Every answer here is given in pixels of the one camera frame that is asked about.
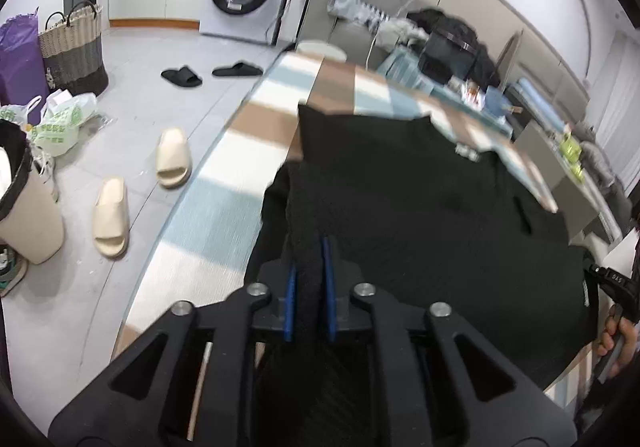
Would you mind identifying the blue bowl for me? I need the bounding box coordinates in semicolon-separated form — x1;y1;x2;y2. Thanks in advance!
483;86;512;118

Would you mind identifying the green plush toy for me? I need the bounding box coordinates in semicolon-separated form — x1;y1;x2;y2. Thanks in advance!
559;131;587;178

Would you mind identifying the black knit sweater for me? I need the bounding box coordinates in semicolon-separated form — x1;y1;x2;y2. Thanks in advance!
244;103;602;447

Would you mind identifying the woven laundry basket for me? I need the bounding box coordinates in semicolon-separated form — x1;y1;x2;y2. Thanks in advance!
38;0;110;97

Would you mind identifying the cardboard box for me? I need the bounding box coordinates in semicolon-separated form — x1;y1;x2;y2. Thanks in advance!
514;121;602;239

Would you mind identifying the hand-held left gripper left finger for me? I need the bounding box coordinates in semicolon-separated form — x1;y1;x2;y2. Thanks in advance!
47;259;301;447

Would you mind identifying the purple plastic bag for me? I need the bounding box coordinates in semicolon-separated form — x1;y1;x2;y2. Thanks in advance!
0;6;52;126

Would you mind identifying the white round stool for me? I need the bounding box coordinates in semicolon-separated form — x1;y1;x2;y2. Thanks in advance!
297;40;348;62

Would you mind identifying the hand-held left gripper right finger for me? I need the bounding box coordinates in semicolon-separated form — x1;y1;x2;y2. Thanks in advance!
319;237;577;447

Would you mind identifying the person's right hand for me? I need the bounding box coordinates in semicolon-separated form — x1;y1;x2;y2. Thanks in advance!
597;304;640;374

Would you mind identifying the black slipper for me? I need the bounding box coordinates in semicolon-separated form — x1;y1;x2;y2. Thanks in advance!
211;60;265;78
160;65;204;88

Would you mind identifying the checked tablecloth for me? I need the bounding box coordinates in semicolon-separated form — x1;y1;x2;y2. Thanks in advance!
116;51;560;370

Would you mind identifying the white sneaker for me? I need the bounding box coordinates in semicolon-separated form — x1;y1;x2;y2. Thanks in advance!
29;146;61;204

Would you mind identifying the beige trash bin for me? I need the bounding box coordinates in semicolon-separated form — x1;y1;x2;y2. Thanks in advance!
0;119;66;265

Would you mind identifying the green printed plastic bag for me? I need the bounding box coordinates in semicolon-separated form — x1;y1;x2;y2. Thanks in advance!
0;92;99;158

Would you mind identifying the grey blanket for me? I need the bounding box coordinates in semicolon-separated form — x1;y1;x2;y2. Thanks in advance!
575;123;627;195

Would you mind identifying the beige slipper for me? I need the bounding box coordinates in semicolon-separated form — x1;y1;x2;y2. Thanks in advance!
93;177;131;259
156;128;193;188

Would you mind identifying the person's right forearm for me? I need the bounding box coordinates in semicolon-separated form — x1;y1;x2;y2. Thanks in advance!
575;359;640;434

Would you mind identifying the black jacket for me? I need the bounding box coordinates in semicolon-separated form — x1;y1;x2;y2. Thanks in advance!
406;8;502;88

